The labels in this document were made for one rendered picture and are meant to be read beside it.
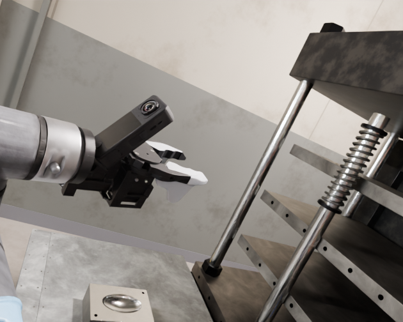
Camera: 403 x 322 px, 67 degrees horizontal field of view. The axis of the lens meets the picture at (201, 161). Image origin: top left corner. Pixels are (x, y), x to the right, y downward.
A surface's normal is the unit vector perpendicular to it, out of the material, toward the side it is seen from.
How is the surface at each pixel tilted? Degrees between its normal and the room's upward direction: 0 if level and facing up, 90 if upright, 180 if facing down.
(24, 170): 107
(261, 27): 90
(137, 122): 58
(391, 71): 90
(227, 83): 90
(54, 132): 39
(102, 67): 90
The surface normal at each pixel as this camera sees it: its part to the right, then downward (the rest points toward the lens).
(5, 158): 0.58, 0.49
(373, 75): -0.85, -0.29
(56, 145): 0.73, -0.13
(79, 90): 0.25, 0.32
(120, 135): -0.34, -0.59
